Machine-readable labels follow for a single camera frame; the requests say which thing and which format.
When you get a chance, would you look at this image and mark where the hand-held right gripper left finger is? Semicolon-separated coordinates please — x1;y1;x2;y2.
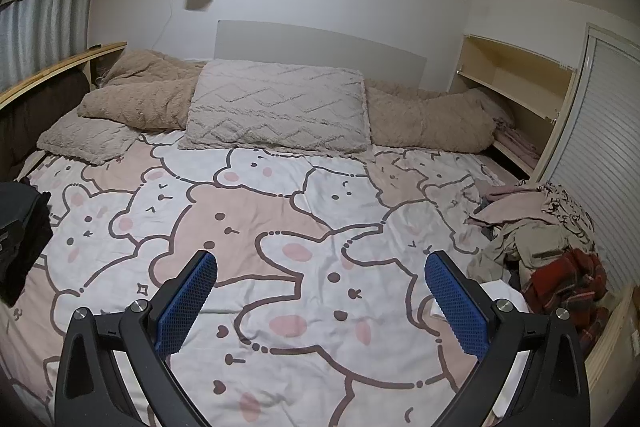
54;250;218;427

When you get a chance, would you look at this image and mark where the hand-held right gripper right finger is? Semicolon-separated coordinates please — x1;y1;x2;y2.
425;250;591;427

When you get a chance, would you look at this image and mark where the red plaid cloth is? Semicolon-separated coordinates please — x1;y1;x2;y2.
520;249;608;353

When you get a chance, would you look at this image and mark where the beige garment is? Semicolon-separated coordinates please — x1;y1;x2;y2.
467;222;571;293

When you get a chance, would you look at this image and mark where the pink garment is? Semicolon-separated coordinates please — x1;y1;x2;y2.
470;184;551;228

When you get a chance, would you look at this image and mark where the bear print bed sheet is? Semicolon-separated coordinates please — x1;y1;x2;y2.
0;129;531;427

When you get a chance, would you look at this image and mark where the black and white patterned garment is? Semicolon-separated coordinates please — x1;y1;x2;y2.
537;182;598;253

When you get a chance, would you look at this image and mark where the pink cloth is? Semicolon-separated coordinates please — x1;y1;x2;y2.
492;117;543;165

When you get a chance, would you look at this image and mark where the dark cloth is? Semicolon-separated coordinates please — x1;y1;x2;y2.
0;181;54;307

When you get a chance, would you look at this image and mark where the small beige textured pillow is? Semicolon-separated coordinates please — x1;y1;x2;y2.
37;112;138;165

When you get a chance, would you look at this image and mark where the large beige textured pillow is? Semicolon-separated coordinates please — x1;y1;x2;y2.
177;58;371;156

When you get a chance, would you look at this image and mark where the beige fluffy blanket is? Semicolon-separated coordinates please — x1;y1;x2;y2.
77;49;501;152

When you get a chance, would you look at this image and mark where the cream shelf cabinet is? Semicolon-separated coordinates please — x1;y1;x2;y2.
450;34;578;180

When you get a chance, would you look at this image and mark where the grey headboard panel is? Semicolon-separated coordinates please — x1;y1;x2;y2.
215;20;427;88

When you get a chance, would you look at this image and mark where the grey curtain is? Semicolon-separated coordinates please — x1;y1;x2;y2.
0;0;93;92

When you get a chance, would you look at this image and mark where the cream wooden bed frame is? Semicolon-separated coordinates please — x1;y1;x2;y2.
585;284;640;408

